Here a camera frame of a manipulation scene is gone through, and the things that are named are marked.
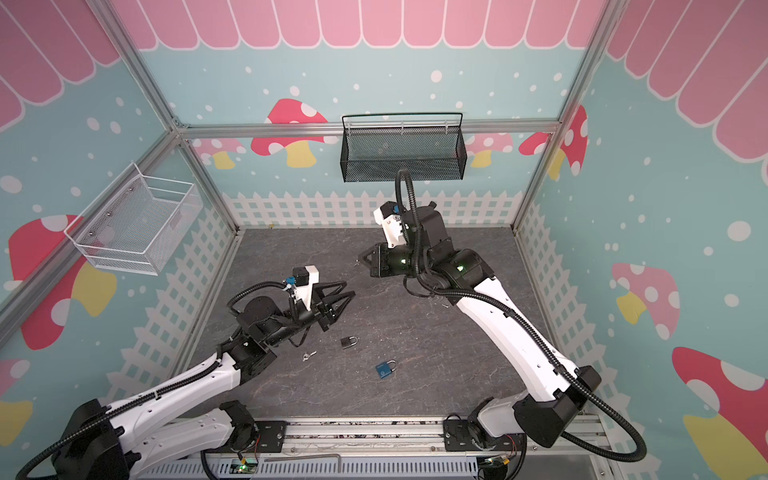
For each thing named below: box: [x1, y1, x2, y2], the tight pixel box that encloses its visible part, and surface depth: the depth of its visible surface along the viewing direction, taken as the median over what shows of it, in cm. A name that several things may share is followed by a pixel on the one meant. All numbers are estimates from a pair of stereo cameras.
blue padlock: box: [375, 360, 397, 379], surface depth 87 cm
